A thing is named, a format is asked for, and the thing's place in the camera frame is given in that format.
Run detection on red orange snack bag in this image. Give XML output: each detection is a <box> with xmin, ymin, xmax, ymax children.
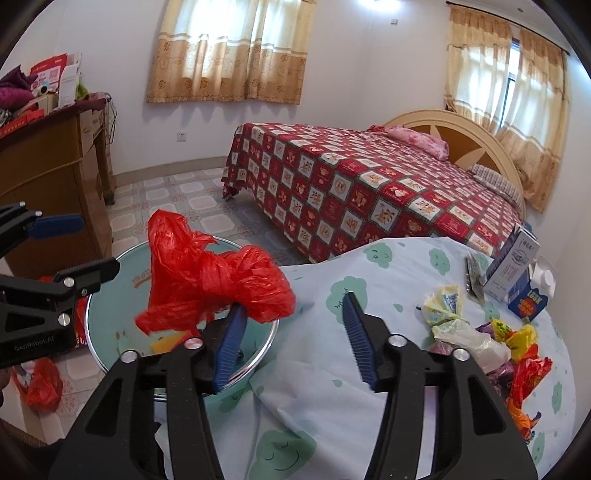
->
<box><xmin>506</xmin><ymin>355</ymin><xmax>553</xmax><ymax>443</ymax></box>

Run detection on yellow snack wrappers pile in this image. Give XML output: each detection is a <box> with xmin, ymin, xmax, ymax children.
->
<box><xmin>418</xmin><ymin>285</ymin><xmax>539</xmax><ymax>374</ymax></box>

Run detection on red plastic bag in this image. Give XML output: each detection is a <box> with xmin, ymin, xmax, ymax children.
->
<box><xmin>135</xmin><ymin>210</ymin><xmax>297</xmax><ymax>334</ymax></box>

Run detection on teal metal basin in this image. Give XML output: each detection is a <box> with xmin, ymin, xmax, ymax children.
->
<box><xmin>84</xmin><ymin>242</ymin><xmax>280</xmax><ymax>413</ymax></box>

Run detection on brown wooden cabinet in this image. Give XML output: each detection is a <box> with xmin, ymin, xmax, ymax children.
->
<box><xmin>1</xmin><ymin>99</ymin><xmax>112</xmax><ymax>279</ymax></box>

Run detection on red bag on floor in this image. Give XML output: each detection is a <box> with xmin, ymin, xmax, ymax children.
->
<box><xmin>12</xmin><ymin>358</ymin><xmax>63</xmax><ymax>412</ymax></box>

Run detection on blue small milk carton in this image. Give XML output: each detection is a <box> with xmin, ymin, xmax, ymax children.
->
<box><xmin>508</xmin><ymin>257</ymin><xmax>556</xmax><ymax>323</ymax></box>

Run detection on red boxes on cabinet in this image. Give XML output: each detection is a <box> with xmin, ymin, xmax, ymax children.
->
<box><xmin>1</xmin><ymin>52</ymin><xmax>90</xmax><ymax>137</ymax></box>

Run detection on small dark sachet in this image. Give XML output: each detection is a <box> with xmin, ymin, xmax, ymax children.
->
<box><xmin>465</xmin><ymin>253</ymin><xmax>486</xmax><ymax>306</ymax></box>

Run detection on cloud print tablecloth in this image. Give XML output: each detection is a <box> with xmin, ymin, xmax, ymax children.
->
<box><xmin>207</xmin><ymin>238</ymin><xmax>576</xmax><ymax>479</ymax></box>

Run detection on white tall milk carton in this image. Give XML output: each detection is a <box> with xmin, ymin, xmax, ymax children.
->
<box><xmin>483</xmin><ymin>225</ymin><xmax>540</xmax><ymax>301</ymax></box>

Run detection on red patterned bed cover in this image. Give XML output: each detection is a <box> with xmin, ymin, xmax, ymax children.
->
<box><xmin>222</xmin><ymin>123</ymin><xmax>522</xmax><ymax>262</ymax></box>

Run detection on left beige curtain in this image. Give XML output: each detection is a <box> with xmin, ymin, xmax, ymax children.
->
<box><xmin>146</xmin><ymin>0</ymin><xmax>318</xmax><ymax>105</ymax></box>

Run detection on beige curtain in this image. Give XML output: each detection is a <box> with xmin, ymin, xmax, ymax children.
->
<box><xmin>146</xmin><ymin>0</ymin><xmax>318</xmax><ymax>105</ymax></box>
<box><xmin>444</xmin><ymin>5</ymin><xmax>570</xmax><ymax>213</ymax></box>

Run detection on striped pillow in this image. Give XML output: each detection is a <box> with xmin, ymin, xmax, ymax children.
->
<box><xmin>469</xmin><ymin>164</ymin><xmax>526</xmax><ymax>218</ymax></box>

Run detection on cream wooden headboard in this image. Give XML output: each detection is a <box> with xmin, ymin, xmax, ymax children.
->
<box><xmin>384</xmin><ymin>109</ymin><xmax>524</xmax><ymax>195</ymax></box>

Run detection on pink pillow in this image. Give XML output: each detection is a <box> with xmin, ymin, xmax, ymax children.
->
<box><xmin>385</xmin><ymin>126</ymin><xmax>449</xmax><ymax>161</ymax></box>

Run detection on right beige curtain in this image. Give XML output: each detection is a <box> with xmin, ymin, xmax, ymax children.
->
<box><xmin>444</xmin><ymin>5</ymin><xmax>570</xmax><ymax>213</ymax></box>

